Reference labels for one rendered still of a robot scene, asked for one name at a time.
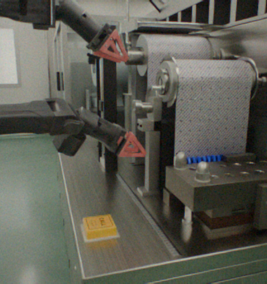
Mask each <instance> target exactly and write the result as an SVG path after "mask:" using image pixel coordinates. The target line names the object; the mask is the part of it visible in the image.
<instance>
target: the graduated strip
mask: <svg viewBox="0 0 267 284"><path fill-rule="evenodd" d="M115 176H116V177H117V178H118V180H119V181H120V182H121V184H122V185H123V187H124V188H125V189H126V191H127V192H128V193H129V195H130V196H131V198H132V199H133V201H134V202H135V204H136V205H137V206H138V208H139V209H140V211H141V212H142V213H143V215H144V216H145V217H146V220H147V221H148V223H149V224H150V226H151V227H152V228H153V230H154V231H155V232H156V234H157V235H158V237H159V238H160V239H161V241H162V243H163V244H164V245H165V246H166V248H167V249H168V251H169V252H170V254H171V255H172V256H173V257H179V256H183V255H182V254H181V252H180V251H179V250H178V248H177V247H176V246H175V244H174V243H173V242H172V241H171V239H170V238H169V237H168V236H167V234H166V233H165V232H164V230H163V229H162V228H161V227H160V225H159V224H158V222H157V221H156V220H155V219H154V217H153V216H152V215H151V213H150V212H149V211H148V210H147V208H146V206H145V205H144V203H143V202H142V201H141V200H140V198H139V197H138V196H137V194H136V193H135V192H134V191H133V189H132V188H131V187H130V186H129V184H128V183H127V181H126V180H125V179H124V178H123V177H122V176H121V174H115Z"/></svg>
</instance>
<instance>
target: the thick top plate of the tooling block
mask: <svg viewBox="0 0 267 284"><path fill-rule="evenodd" d="M206 163H207V164H208V166H209V172H210V174H209V178H210V179H211V181H209V182H207V183H201V182H198V181H196V180H195V178H196V171H197V166H198V164H187V168H188V170H185V171H177V170H175V169H174V165H172V166H166V188H167V189H168V190H169V191H171V192H172V193H173V194H174V195H175V196H176V197H177V198H178V199H180V200H181V201H182V202H183V203H184V204H185V205H186V206H187V207H188V208H189V209H190V210H191V211H192V212H197V211H202V210H211V209H219V208H224V207H233V206H237V205H245V204H250V203H255V202H256V190H257V184H258V183H267V157H260V158H255V160H253V161H246V162H234V163H226V162H224V161H219V162H206Z"/></svg>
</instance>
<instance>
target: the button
mask: <svg viewBox="0 0 267 284"><path fill-rule="evenodd" d="M83 227H84V231H85V234H86V239H87V240H92V239H97V238H104V237H109V236H117V228H116V225H115V223H114V221H113V219H112V217H111V215H110V214H108V215H102V216H93V217H85V218H83Z"/></svg>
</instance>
